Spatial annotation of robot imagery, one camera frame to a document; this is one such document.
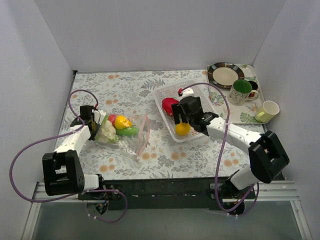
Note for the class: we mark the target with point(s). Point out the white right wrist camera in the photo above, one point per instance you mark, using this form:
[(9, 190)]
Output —
[(183, 93)]

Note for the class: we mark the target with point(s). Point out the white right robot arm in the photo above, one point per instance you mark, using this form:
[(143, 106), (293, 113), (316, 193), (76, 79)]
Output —
[(266, 154)]

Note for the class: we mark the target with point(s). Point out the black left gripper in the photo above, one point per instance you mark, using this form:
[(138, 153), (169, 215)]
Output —
[(92, 124)]

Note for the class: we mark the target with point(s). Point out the striped rim ceramic plate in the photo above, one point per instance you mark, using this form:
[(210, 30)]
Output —
[(224, 74)]

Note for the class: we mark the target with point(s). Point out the green fake bitter gourd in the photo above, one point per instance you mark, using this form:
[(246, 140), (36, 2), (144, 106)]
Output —
[(127, 132)]

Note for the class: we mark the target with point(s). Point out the clear zip top bag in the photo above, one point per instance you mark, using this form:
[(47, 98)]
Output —
[(132, 146)]

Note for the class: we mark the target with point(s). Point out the floral leaf pattern tray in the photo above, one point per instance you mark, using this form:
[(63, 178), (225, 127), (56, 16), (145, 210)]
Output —
[(243, 114)]

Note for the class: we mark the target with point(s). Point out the floral patterned table mat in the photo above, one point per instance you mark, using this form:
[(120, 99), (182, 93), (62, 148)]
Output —
[(131, 94)]

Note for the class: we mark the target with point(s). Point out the yellow fake lemon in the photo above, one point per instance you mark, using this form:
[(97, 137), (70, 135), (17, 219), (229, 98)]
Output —
[(182, 129)]

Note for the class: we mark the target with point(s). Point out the floral mug green inside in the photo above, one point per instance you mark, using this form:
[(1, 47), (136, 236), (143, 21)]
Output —
[(241, 92)]

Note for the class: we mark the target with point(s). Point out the pale green cup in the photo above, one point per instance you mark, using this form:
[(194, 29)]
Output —
[(268, 110)]

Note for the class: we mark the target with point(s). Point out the small dark cup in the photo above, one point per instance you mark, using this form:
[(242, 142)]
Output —
[(254, 85)]

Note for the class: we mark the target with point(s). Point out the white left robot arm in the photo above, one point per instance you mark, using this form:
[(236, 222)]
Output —
[(62, 169)]

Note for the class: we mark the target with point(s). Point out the white fake cauliflower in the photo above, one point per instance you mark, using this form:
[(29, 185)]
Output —
[(107, 133)]

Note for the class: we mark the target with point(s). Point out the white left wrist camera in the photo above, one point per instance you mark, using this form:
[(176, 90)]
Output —
[(99, 116)]

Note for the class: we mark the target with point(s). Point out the small red fake fruit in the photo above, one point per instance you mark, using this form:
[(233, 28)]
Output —
[(112, 118)]

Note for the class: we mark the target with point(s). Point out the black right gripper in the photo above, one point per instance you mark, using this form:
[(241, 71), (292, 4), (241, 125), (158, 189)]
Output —
[(176, 113)]

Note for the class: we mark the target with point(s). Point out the aluminium frame rail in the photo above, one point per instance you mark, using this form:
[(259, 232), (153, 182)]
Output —
[(278, 190)]

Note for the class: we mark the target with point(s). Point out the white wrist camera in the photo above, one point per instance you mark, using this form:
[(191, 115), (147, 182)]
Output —
[(99, 116), (183, 93)]

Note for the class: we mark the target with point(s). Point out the red fake dragon fruit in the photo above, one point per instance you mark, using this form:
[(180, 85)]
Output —
[(167, 105)]

